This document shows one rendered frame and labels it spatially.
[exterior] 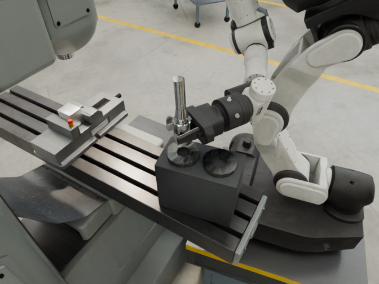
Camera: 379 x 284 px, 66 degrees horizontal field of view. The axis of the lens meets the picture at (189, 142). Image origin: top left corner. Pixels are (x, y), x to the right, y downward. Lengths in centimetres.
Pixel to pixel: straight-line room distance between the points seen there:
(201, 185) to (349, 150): 203
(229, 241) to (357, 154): 194
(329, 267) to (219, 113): 99
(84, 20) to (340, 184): 109
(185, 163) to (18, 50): 44
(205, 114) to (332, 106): 242
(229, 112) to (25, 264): 62
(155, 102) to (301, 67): 203
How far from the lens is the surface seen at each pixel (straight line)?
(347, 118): 300
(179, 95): 64
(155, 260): 163
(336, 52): 94
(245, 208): 92
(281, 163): 127
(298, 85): 104
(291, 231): 134
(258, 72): 87
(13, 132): 131
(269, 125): 108
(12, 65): 70
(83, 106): 114
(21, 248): 83
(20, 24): 69
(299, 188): 130
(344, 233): 142
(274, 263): 145
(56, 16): 77
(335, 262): 154
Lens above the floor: 169
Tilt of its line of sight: 44 degrees down
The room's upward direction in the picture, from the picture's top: straight up
